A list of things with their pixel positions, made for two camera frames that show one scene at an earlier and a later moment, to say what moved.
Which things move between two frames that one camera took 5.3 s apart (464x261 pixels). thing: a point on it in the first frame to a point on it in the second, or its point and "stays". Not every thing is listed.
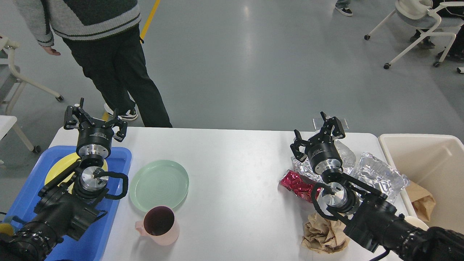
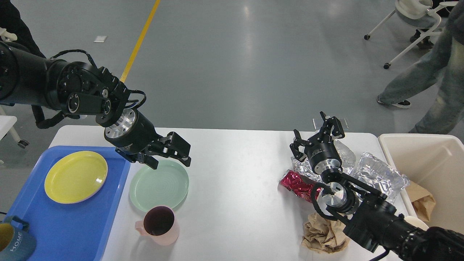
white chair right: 420,14 stays
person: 105,36 to 10,19
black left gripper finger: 122,124 to 149,160
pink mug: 159,224 stays
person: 343,5 to 446,64
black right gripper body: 323,154 stays
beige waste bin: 435,163 stays
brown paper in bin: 423,202 stays
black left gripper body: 94,139 to 132,133
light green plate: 158,183 stays
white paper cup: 415,222 stays
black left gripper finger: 73,115 to 173,145
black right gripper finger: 338,132 stays
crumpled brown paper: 322,234 stays
